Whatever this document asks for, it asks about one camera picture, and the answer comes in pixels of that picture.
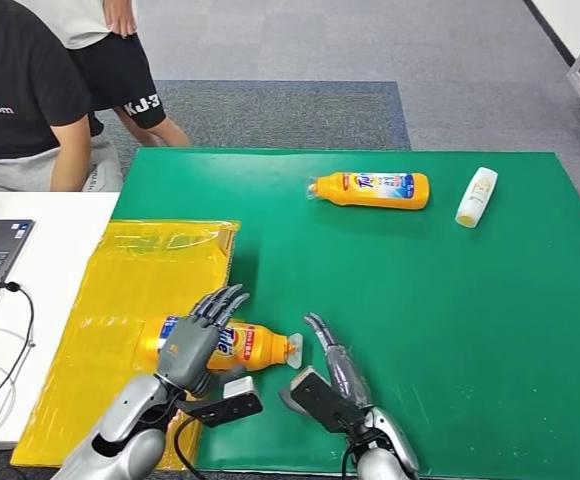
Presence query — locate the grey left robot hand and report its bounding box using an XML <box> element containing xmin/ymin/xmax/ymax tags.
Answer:
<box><xmin>156</xmin><ymin>283</ymin><xmax>251</xmax><ymax>399</ymax></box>

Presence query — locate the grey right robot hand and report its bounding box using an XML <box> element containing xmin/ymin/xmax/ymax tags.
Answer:
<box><xmin>279</xmin><ymin>312</ymin><xmax>374</xmax><ymax>419</ymax></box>

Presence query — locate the person's hand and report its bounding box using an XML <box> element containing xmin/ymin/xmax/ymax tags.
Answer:
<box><xmin>102</xmin><ymin>0</ymin><xmax>138</xmax><ymax>39</ymax></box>

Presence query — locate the orange detergent bottle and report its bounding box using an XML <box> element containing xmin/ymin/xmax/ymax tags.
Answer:
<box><xmin>137</xmin><ymin>315</ymin><xmax>304</xmax><ymax>374</ymax></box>
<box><xmin>306</xmin><ymin>170</ymin><xmax>431</xmax><ymax>212</ymax></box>

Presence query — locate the small white bottle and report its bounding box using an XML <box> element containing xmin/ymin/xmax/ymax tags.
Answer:
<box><xmin>455</xmin><ymin>166</ymin><xmax>499</xmax><ymax>230</ymax></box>

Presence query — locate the standing person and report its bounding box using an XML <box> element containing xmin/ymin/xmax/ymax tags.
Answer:
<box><xmin>17</xmin><ymin>0</ymin><xmax>192</xmax><ymax>148</ymax></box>

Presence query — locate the yellow plastic sheet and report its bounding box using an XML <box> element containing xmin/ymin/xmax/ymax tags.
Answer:
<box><xmin>11</xmin><ymin>219</ymin><xmax>241</xmax><ymax>472</ymax></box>

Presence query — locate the seated person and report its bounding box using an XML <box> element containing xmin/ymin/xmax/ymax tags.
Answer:
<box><xmin>0</xmin><ymin>0</ymin><xmax>123</xmax><ymax>193</ymax></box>

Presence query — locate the green table mat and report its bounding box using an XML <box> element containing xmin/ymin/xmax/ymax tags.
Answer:
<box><xmin>111</xmin><ymin>146</ymin><xmax>580</xmax><ymax>480</ymax></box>

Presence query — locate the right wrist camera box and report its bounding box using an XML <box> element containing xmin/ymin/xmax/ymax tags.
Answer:
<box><xmin>289</xmin><ymin>366</ymin><xmax>367</xmax><ymax>435</ymax></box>

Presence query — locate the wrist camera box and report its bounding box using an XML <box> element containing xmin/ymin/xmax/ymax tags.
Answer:
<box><xmin>176</xmin><ymin>375</ymin><xmax>264</xmax><ymax>429</ymax></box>
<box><xmin>289</xmin><ymin>366</ymin><xmax>367</xmax><ymax>435</ymax></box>

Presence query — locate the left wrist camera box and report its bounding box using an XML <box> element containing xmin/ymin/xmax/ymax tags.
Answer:
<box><xmin>176</xmin><ymin>375</ymin><xmax>264</xmax><ymax>429</ymax></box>

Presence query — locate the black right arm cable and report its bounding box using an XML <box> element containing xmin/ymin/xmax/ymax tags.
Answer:
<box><xmin>340</xmin><ymin>440</ymin><xmax>360</xmax><ymax>480</ymax></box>

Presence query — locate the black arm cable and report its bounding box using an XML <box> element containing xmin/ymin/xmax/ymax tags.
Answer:
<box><xmin>171</xmin><ymin>413</ymin><xmax>207</xmax><ymax>480</ymax></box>
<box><xmin>340</xmin><ymin>440</ymin><xmax>360</xmax><ymax>480</ymax></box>

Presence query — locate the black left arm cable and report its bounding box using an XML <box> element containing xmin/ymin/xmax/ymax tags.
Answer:
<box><xmin>171</xmin><ymin>413</ymin><xmax>207</xmax><ymax>480</ymax></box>

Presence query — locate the white cable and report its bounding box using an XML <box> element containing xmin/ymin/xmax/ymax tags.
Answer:
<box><xmin>0</xmin><ymin>324</ymin><xmax>36</xmax><ymax>445</ymax></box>

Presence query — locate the black laptop cable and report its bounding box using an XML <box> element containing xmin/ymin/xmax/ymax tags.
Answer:
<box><xmin>0</xmin><ymin>281</ymin><xmax>36</xmax><ymax>452</ymax></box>

